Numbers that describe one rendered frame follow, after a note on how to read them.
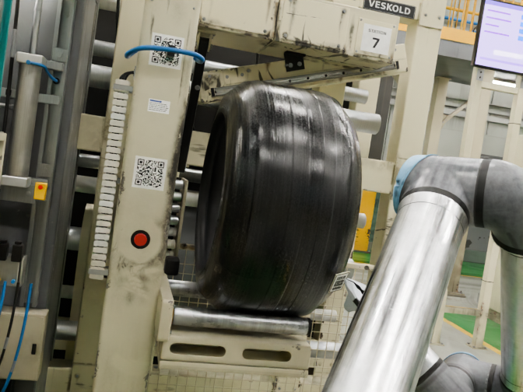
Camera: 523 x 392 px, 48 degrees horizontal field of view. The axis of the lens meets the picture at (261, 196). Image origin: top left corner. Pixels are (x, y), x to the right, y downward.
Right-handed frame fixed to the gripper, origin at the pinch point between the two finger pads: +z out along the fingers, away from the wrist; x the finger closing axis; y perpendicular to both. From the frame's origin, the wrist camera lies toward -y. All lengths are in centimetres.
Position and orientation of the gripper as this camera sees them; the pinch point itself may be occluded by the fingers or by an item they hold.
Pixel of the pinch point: (351, 281)
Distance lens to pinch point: 138.4
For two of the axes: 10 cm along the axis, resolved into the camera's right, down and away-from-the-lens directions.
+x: 6.4, -2.8, 7.2
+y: -4.2, 6.5, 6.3
